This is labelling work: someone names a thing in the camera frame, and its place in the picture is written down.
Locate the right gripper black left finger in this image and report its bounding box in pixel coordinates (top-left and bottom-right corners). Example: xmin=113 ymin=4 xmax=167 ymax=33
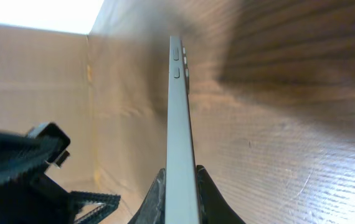
xmin=128 ymin=169 xmax=166 ymax=224

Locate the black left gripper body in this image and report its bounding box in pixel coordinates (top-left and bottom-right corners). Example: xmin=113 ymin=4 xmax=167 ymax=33
xmin=0 ymin=123 xmax=72 ymax=223

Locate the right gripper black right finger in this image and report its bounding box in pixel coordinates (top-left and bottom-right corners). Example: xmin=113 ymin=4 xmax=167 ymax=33
xmin=196 ymin=165 xmax=245 ymax=224

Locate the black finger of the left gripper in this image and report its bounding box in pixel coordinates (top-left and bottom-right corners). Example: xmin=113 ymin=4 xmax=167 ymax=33
xmin=70 ymin=191 xmax=121 ymax=224

